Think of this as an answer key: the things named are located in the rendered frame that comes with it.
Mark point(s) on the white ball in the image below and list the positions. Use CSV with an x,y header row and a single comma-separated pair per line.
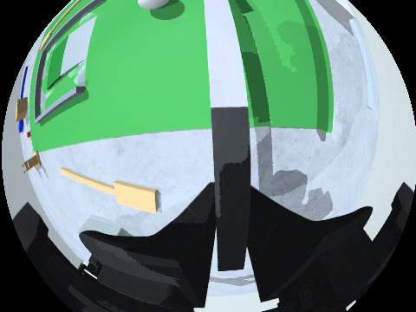
x,y
151,4

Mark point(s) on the tan cube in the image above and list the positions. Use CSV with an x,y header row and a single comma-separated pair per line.
x,y
21,108

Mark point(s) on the light blue flat bar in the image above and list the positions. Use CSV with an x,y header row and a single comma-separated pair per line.
x,y
365,63

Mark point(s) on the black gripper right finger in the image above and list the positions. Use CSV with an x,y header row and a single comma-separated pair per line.
x,y
282,244

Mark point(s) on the green flat mat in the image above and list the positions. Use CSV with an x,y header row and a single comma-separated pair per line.
x,y
147,71

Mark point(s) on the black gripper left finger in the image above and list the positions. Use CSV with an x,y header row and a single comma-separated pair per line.
x,y
180,254

